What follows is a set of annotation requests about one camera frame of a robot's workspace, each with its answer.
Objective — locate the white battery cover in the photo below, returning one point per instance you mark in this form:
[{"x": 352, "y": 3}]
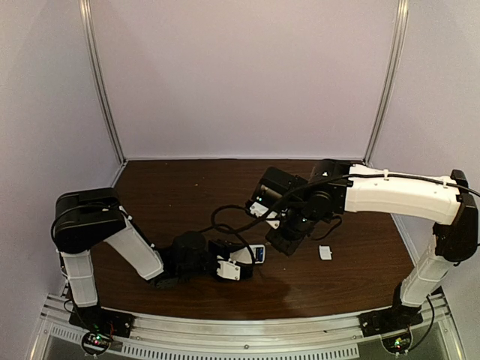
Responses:
[{"x": 325, "y": 253}]

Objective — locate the front aluminium rail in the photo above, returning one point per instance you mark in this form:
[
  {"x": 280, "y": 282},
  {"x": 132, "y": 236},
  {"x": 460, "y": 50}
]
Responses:
[{"x": 324, "y": 337}]

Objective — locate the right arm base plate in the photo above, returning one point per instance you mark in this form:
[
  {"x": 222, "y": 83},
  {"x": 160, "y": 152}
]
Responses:
[{"x": 377, "y": 322}]

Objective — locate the right aluminium frame post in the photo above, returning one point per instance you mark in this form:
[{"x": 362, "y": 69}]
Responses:
[{"x": 394, "y": 59}]

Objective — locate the left aluminium frame post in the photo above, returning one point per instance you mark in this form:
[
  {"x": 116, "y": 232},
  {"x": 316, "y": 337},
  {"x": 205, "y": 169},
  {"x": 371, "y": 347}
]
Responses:
[{"x": 85, "y": 8}]

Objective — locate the white remote control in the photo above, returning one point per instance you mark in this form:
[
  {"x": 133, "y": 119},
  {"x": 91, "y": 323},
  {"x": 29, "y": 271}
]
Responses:
[{"x": 255, "y": 253}]

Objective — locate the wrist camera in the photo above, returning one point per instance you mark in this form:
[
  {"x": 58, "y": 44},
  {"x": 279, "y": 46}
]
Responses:
[
  {"x": 228, "y": 270},
  {"x": 257, "y": 209}
]

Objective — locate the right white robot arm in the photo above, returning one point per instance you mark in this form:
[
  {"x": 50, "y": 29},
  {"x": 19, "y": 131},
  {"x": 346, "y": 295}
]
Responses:
[{"x": 293, "y": 206}]

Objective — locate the aluminium frame post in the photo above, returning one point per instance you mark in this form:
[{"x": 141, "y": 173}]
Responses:
[
  {"x": 85, "y": 8},
  {"x": 394, "y": 59}
]

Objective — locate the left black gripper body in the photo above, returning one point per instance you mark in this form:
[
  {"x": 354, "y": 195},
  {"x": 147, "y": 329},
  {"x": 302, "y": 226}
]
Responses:
[{"x": 223, "y": 253}]

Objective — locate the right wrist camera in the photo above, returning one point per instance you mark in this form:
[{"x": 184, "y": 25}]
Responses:
[{"x": 257, "y": 209}]

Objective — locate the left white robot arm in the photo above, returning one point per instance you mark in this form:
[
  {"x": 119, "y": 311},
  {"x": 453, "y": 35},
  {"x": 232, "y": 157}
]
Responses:
[{"x": 87, "y": 218}]

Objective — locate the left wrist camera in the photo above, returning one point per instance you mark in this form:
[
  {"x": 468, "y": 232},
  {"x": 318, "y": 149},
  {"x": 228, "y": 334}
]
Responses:
[{"x": 228, "y": 270}]

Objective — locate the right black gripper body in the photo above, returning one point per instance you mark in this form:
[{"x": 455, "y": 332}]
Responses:
[{"x": 281, "y": 244}]

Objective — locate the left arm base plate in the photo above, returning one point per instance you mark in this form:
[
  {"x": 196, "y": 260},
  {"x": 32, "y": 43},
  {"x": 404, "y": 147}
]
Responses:
[{"x": 103, "y": 322}]

